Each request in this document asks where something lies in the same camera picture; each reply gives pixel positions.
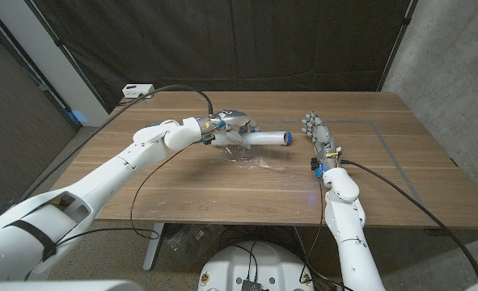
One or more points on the blue spiky ball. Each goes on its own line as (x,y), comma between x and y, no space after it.
(289,138)

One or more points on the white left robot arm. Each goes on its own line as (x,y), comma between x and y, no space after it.
(101,178)

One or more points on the white robot torso base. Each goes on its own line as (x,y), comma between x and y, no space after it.
(271,262)

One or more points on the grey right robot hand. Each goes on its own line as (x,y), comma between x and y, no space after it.
(323,139)

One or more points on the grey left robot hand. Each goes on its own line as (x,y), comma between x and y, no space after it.
(232,119)

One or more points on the black backdrop stand pole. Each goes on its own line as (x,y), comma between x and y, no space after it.
(66,54)
(398,42)

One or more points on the clear plastic bag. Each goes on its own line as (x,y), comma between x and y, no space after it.
(190,242)

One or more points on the grey tape outline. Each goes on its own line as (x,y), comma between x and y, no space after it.
(352,121)

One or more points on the black backdrop curtain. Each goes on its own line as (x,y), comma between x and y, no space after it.
(222,40)

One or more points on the white power box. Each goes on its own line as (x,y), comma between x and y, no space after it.
(138,90)

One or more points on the clear plastic wrap film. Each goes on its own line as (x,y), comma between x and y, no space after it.
(250,161)

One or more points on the black electronics box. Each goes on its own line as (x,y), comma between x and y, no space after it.
(251,285)

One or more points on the plastic wrap roll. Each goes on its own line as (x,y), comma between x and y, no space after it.
(267,138)

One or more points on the white table leg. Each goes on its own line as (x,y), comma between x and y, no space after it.
(153,250)

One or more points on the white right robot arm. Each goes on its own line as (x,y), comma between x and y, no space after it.
(345,226)

